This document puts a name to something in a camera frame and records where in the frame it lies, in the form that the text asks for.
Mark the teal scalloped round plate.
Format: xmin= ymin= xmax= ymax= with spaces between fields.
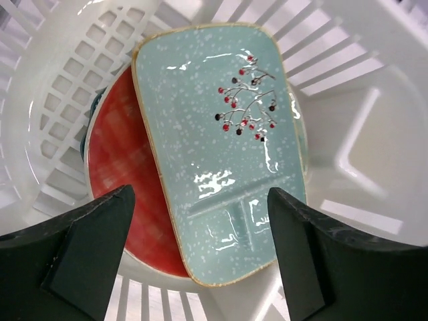
xmin=80 ymin=88 xmax=106 ymax=160

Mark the red and teal floral plate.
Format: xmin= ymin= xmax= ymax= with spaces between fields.
xmin=84 ymin=65 xmax=189 ymax=280

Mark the white plastic dish bin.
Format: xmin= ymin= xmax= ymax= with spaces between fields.
xmin=1 ymin=0 xmax=427 ymax=320

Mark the light green rectangular plate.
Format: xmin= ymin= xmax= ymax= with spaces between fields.
xmin=131 ymin=23 xmax=307 ymax=288

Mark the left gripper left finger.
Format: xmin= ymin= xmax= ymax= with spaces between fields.
xmin=1 ymin=185 xmax=135 ymax=320

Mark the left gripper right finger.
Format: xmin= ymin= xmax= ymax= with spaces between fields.
xmin=267 ymin=187 xmax=427 ymax=320

